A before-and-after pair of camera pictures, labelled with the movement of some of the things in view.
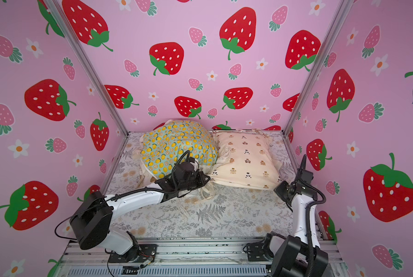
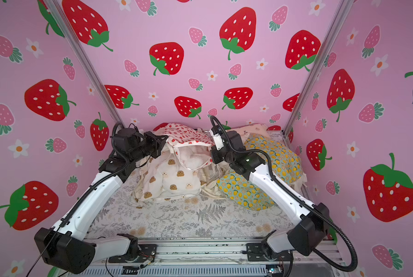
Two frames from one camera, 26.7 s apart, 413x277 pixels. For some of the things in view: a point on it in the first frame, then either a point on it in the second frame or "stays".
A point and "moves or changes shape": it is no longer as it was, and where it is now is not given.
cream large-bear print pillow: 146,179 moves or changes shape
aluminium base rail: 191,258 stays
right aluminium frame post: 342,12 stays
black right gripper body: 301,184 to 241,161
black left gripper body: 194,182 to 149,146
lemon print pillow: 162,145 to 285,168
